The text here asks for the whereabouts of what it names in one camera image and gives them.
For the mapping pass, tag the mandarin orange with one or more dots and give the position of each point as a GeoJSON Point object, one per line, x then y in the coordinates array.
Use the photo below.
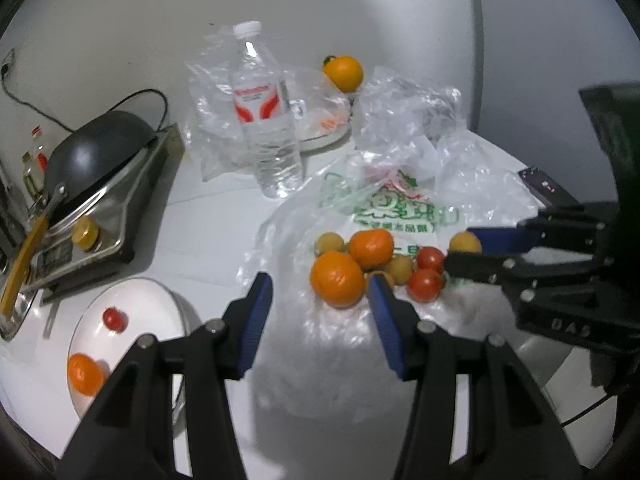
{"type": "Point", "coordinates": [337, 279]}
{"type": "Point", "coordinates": [85, 374]}
{"type": "Point", "coordinates": [371, 249]}

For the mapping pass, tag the yellow cherry tomato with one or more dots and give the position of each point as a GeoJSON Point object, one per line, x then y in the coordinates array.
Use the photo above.
{"type": "Point", "coordinates": [388, 277]}
{"type": "Point", "coordinates": [329, 242]}
{"type": "Point", "coordinates": [400, 268]}
{"type": "Point", "coordinates": [465, 241]}

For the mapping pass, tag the left wall socket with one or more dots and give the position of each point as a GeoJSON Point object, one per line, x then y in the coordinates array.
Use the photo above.
{"type": "Point", "coordinates": [8, 63]}

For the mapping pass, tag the grey refrigerator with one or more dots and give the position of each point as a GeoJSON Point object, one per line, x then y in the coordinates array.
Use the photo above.
{"type": "Point", "coordinates": [538, 54]}

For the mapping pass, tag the printed plastic fruit bag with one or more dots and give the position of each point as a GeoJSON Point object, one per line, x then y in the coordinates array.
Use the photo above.
{"type": "Point", "coordinates": [318, 362]}

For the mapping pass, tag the white plate with bag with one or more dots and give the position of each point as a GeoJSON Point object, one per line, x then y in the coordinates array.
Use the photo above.
{"type": "Point", "coordinates": [322, 117]}

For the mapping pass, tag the red cherry tomato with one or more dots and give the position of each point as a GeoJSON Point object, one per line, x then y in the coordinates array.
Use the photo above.
{"type": "Point", "coordinates": [424, 285]}
{"type": "Point", "coordinates": [114, 320]}
{"type": "Point", "coordinates": [430, 258]}

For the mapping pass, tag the large orange with leaf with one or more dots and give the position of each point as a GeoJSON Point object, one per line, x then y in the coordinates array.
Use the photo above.
{"type": "Point", "coordinates": [344, 71]}

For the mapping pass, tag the clear water bottle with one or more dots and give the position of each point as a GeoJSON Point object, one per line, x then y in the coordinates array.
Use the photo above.
{"type": "Point", "coordinates": [260, 101]}

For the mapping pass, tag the crumpled clear plastic bag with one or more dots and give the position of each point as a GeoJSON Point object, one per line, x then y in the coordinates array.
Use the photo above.
{"type": "Point", "coordinates": [398, 123]}

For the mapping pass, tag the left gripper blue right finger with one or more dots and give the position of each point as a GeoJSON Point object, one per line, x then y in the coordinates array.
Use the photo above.
{"type": "Point", "coordinates": [387, 324]}

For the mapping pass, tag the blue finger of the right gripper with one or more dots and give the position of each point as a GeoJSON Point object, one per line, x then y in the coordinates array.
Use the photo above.
{"type": "Point", "coordinates": [477, 266]}
{"type": "Point", "coordinates": [500, 240]}

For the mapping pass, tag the red label sauce bottle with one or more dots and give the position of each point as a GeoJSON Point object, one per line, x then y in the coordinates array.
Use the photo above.
{"type": "Point", "coordinates": [40, 148]}

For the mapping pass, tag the cooking oil bottle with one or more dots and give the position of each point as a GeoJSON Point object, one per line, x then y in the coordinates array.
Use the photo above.
{"type": "Point", "coordinates": [32, 177]}

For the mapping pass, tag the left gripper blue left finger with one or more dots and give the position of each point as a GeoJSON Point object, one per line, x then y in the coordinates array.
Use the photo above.
{"type": "Point", "coordinates": [255, 308]}

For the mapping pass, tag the stainless induction cooker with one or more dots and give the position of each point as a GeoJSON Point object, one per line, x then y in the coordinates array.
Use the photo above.
{"type": "Point", "coordinates": [97, 238]}

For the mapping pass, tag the black wok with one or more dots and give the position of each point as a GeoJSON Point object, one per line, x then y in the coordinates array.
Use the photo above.
{"type": "Point", "coordinates": [85, 158]}

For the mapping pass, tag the white round plate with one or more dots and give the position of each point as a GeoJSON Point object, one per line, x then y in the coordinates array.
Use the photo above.
{"type": "Point", "coordinates": [149, 307]}

